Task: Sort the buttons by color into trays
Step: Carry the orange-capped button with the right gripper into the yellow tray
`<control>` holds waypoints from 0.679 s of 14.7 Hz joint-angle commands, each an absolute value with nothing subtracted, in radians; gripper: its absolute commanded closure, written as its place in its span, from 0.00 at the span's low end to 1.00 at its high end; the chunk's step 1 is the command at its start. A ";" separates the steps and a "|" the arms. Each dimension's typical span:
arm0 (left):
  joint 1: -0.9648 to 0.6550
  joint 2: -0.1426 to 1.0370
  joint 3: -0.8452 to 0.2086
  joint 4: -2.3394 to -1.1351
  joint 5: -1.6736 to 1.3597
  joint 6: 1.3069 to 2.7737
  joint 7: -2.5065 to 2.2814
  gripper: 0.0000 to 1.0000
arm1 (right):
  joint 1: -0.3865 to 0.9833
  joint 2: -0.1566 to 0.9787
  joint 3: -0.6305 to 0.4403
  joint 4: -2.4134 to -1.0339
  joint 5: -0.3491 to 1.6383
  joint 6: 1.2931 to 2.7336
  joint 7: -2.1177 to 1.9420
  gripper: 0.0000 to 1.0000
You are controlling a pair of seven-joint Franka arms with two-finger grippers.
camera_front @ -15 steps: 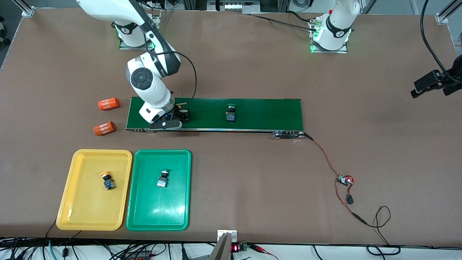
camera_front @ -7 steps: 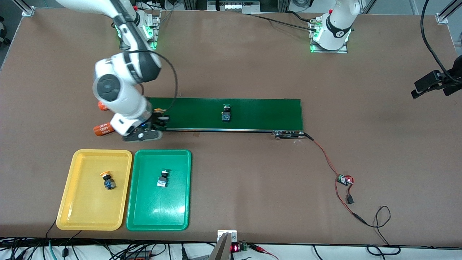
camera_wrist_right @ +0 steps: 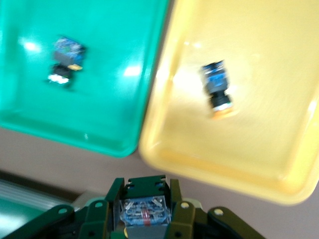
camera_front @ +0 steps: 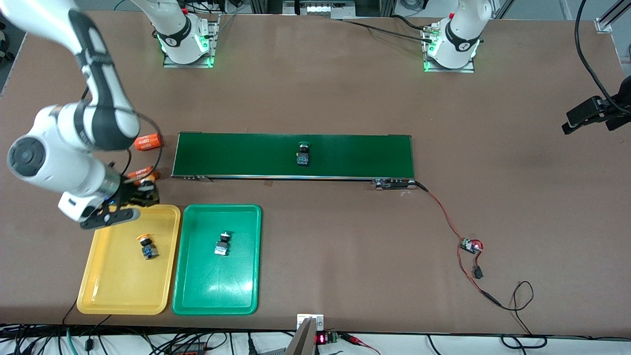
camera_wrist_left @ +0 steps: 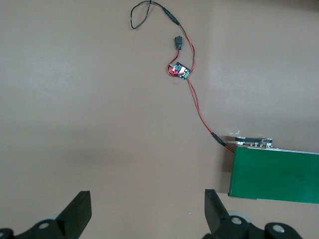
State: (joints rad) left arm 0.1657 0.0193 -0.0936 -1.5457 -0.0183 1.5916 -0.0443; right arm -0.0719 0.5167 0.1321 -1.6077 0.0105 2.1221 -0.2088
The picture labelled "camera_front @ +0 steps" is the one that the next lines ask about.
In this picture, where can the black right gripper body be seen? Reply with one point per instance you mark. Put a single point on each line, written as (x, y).
(132, 194)

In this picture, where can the red digit display module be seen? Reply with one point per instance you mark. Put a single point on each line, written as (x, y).
(323, 338)

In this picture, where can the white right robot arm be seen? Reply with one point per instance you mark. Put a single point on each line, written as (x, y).
(64, 162)

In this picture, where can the green plastic tray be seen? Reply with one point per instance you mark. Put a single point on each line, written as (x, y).
(217, 286)

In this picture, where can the small black connector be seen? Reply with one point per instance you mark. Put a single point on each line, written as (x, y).
(477, 272)

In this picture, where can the yellow push button switch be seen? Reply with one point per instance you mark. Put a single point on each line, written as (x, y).
(149, 250)
(146, 184)

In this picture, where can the small green circuit board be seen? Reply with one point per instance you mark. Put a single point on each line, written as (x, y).
(468, 245)

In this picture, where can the aluminium profile bar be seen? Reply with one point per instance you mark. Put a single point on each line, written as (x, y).
(604, 23)

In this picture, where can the conveyor motor bracket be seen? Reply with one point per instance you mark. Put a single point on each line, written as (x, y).
(394, 184)

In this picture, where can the grey metal camera mount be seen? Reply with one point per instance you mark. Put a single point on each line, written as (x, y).
(301, 342)

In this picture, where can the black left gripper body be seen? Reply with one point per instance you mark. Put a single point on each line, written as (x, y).
(622, 114)

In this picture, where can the yellow plastic tray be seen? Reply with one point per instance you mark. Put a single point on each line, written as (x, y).
(118, 276)

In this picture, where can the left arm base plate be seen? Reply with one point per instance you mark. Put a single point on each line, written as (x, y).
(463, 70)

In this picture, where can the green conveyor belt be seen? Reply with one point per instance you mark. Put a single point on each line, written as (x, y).
(345, 162)

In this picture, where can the green push button switch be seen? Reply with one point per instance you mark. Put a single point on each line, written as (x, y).
(302, 157)
(223, 245)

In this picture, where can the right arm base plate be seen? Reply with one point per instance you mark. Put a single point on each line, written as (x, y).
(213, 47)

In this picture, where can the dark round floor object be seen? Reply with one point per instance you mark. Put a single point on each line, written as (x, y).
(4, 49)

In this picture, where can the orange 4680 cylinder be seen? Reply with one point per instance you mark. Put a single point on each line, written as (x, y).
(140, 173)
(150, 142)

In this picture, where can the red clip lead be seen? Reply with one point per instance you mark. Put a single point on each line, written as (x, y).
(351, 337)

